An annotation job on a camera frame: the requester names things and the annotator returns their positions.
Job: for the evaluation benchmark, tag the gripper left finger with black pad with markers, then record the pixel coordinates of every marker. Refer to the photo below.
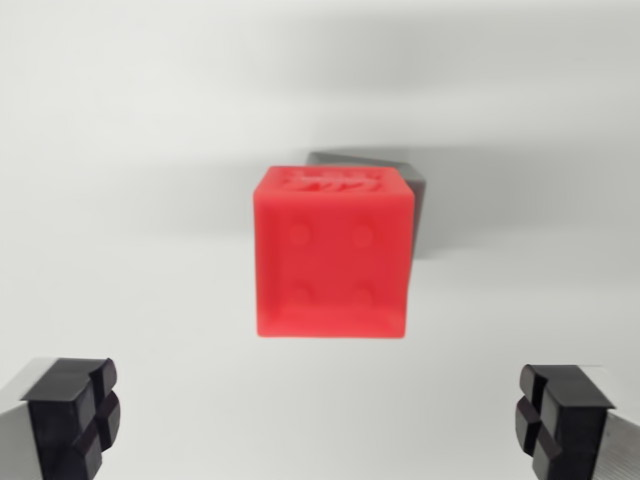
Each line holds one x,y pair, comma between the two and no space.
55,420

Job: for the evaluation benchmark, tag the red infantino soft cube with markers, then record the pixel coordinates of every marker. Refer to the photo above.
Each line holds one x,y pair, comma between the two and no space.
330,260

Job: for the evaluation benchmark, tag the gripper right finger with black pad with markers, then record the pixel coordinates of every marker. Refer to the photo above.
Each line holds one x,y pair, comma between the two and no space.
570,425

